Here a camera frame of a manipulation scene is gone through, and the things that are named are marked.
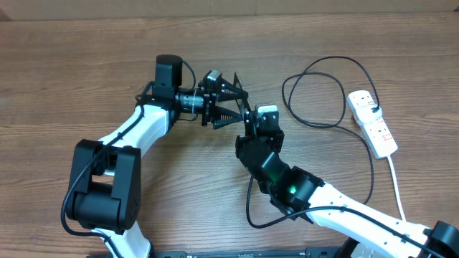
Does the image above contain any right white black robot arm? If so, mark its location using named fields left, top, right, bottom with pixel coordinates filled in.
left=236, top=111, right=458, bottom=257

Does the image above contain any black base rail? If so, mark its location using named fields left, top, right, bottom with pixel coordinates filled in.
left=155, top=247, right=340, bottom=258

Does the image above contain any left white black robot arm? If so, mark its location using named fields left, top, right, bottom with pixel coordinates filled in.
left=60, top=54, right=248, bottom=257

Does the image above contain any black Galaxy phone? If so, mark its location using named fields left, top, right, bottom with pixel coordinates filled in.
left=233, top=72, right=252, bottom=125

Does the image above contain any white charger plug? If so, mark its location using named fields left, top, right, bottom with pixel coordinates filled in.
left=353, top=103, right=383, bottom=125

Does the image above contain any white power strip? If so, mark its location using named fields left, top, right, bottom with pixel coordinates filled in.
left=346, top=90, right=398, bottom=159

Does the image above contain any black charger cable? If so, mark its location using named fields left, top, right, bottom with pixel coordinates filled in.
left=280, top=56, right=382, bottom=205

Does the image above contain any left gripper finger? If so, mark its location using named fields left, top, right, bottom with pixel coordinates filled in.
left=212, top=107, right=242, bottom=130
left=217, top=80, right=242, bottom=102

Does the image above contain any white power strip cord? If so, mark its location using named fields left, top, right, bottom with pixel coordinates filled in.
left=386, top=155, right=407, bottom=222

